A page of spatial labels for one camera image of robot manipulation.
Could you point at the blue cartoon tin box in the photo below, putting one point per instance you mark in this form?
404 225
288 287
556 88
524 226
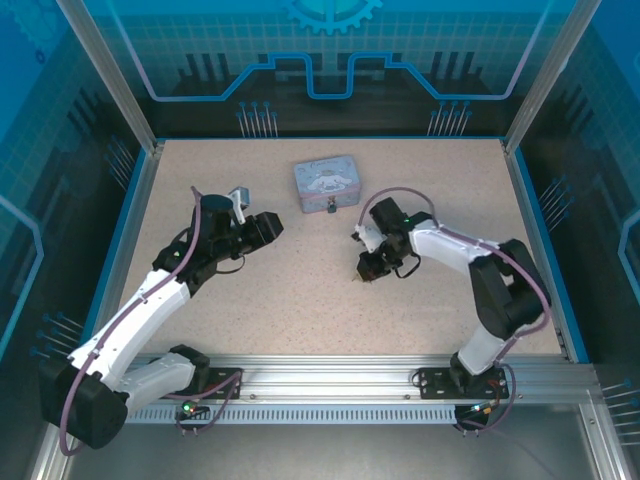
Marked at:
325 177

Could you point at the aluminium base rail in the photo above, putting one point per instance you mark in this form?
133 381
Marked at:
325 377

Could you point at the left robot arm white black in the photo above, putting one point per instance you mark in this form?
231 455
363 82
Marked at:
125 320

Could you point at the steel sheet panel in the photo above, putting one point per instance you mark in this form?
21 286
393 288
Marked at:
325 452

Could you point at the aluminium frame post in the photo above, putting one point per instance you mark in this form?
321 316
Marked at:
110 75
550 75

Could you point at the right aluminium side rail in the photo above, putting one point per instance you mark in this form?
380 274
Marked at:
537 250

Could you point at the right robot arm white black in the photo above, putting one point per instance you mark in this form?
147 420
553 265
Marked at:
450 245

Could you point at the right aluminium frame post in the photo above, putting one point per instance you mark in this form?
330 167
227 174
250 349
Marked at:
550 75

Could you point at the aluminium side rail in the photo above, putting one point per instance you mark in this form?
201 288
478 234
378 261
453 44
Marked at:
135 220
537 250

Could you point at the left aluminium frame post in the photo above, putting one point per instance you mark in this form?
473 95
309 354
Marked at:
110 75

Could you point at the left aluminium side rail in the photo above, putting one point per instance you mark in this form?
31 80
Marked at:
135 220

